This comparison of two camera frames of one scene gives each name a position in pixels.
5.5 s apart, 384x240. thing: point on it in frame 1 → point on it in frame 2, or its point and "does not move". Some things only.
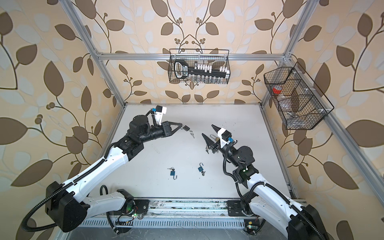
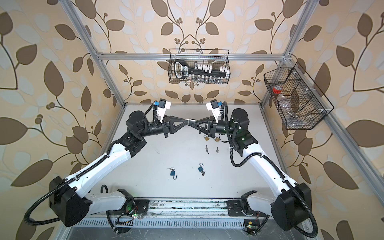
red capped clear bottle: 277,92 does not move
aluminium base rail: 209,212 does not move
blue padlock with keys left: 172,173 does not move
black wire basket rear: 199,66 does not move
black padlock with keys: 187,128 → 191,121
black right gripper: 212,146 → 211,125
